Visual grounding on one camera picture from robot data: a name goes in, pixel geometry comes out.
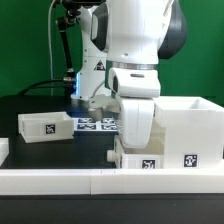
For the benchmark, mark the white front drawer tray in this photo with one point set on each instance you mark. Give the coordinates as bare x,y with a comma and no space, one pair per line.
151,157

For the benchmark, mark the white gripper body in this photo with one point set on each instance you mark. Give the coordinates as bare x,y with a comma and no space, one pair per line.
136,118

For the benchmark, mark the white drawer tray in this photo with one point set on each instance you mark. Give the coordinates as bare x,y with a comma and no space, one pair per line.
42,127
151,157

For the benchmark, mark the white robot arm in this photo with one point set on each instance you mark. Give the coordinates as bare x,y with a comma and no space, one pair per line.
123,42

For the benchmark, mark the printed marker sheet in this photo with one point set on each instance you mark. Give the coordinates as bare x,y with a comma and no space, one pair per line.
87,124

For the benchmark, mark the white left barrier block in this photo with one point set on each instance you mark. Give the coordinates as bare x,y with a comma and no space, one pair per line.
4,149

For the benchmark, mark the white drawer cabinet box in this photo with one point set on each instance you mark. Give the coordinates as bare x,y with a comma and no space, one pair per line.
190,132

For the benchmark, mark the white front barrier rail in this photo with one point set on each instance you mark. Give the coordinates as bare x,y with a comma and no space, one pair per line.
110,181

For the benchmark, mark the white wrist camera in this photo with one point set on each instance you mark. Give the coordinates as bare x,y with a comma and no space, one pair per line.
134,83

